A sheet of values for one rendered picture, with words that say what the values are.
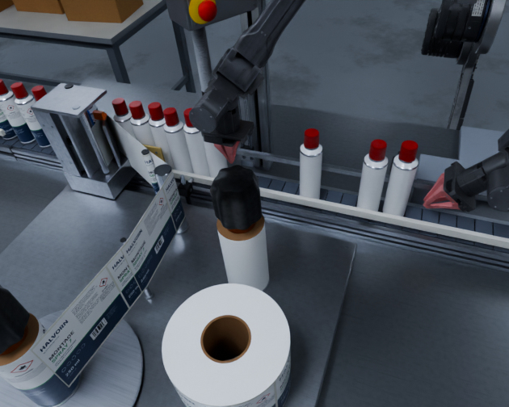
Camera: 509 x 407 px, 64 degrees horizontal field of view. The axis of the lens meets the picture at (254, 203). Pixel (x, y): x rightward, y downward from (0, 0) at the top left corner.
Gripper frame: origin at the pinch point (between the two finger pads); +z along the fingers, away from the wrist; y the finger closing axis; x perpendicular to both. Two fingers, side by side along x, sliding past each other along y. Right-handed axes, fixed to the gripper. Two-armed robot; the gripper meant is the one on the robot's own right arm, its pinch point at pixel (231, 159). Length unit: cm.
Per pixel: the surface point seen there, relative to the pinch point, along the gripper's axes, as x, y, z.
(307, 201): 1.7, 18.0, 10.3
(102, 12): 113, -126, 19
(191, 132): 4.0, -12.3, -2.5
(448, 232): 2, 50, 10
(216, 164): 3.8, -6.5, 6.2
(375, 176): 3.3, 32.4, -0.2
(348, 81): 221, -10, 101
